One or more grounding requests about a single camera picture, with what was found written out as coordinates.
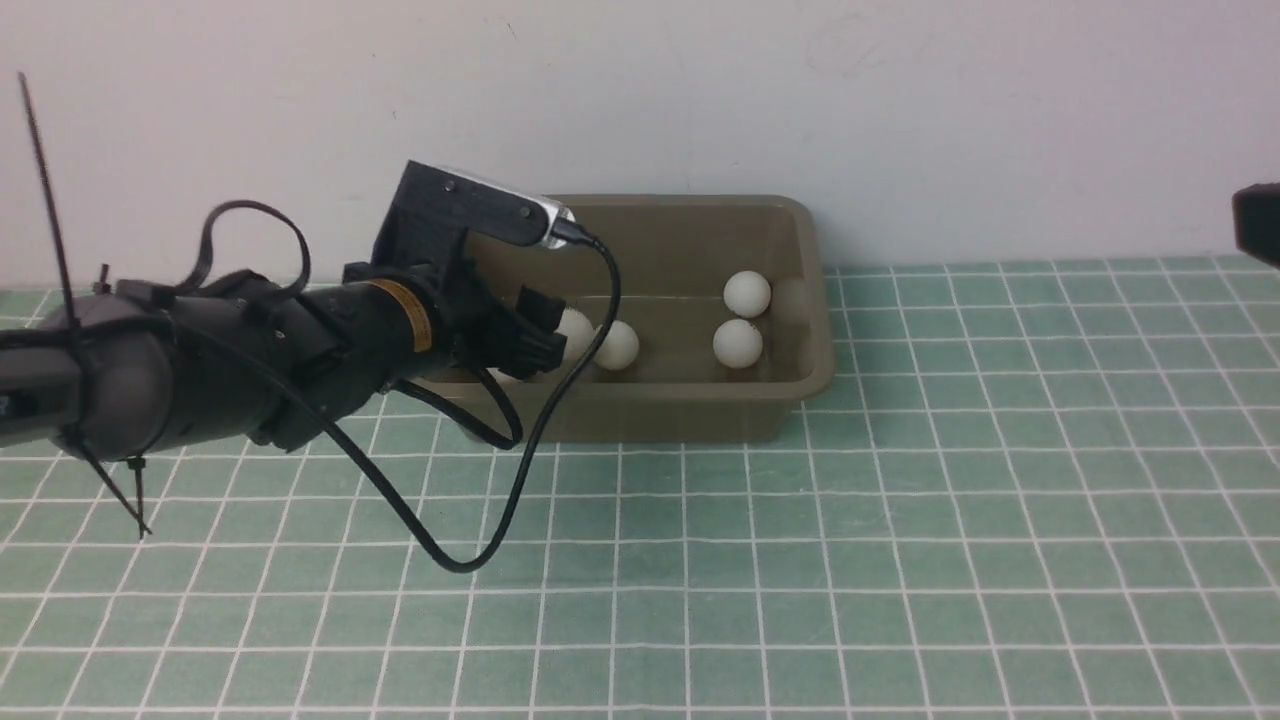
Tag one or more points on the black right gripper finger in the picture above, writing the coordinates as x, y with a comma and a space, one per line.
1256, 222

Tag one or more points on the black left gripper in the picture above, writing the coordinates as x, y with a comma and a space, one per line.
397, 323

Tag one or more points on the white ball with logo centre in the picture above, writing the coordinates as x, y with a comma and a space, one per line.
578, 332

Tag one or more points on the white ball with logo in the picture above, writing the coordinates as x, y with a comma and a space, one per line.
737, 344
578, 332

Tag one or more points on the white plain ball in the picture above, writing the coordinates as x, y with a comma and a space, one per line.
747, 294
619, 349

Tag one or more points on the olive green plastic bin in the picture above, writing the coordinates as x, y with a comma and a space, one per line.
675, 254

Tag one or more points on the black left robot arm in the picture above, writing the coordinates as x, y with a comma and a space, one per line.
142, 382

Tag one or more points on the green checkered table mat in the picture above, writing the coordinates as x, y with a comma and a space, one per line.
1033, 491

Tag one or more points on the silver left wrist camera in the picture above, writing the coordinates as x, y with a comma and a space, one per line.
434, 210

